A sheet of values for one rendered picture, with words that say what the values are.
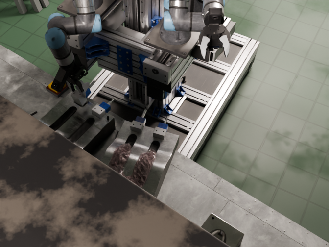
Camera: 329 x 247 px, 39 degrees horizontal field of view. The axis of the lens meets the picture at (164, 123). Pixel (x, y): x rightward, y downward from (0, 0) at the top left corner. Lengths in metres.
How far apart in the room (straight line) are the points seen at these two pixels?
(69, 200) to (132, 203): 0.08
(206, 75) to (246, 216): 1.48
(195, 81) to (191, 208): 1.40
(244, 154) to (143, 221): 2.55
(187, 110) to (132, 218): 2.46
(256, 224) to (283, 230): 0.11
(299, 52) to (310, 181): 1.17
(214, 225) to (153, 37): 0.93
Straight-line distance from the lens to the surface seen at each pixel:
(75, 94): 2.14
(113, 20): 2.49
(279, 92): 3.51
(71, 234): 0.58
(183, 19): 1.83
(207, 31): 1.64
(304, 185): 3.08
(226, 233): 1.85
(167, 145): 2.05
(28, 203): 0.61
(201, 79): 3.20
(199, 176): 2.04
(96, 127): 2.08
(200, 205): 1.97
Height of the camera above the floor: 2.53
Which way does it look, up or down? 52 degrees down
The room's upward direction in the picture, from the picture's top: 2 degrees clockwise
